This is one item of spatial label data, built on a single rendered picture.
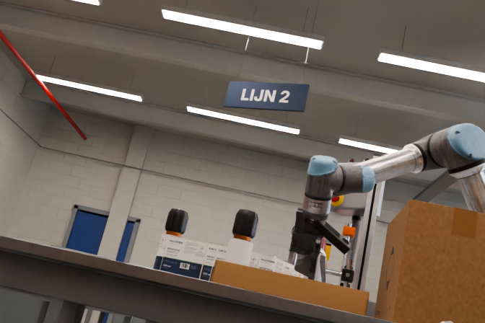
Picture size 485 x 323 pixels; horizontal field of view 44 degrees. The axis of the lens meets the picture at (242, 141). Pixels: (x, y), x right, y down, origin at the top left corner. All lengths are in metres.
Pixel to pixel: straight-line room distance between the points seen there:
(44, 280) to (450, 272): 0.81
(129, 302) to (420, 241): 0.63
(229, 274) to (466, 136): 1.03
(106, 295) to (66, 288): 0.07
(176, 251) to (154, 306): 1.33
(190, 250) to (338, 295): 1.40
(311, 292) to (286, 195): 8.92
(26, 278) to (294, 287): 0.47
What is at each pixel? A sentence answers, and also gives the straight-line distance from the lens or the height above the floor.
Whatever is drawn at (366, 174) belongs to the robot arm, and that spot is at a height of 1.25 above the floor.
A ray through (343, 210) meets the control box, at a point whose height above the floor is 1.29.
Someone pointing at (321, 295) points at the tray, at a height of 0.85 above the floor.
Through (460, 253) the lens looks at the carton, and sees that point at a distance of 1.37.
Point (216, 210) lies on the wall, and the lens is 9.85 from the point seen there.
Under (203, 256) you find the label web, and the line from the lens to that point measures 2.34.
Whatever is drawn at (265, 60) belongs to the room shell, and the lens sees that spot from 6.71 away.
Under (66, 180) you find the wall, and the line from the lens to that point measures 10.39.
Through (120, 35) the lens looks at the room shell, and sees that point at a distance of 7.00.
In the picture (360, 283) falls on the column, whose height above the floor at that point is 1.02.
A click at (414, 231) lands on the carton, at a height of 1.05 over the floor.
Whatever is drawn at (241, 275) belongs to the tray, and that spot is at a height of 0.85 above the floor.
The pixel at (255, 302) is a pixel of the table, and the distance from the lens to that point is 0.99.
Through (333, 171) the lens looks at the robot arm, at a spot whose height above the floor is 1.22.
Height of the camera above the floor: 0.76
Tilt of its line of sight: 18 degrees up
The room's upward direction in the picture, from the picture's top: 13 degrees clockwise
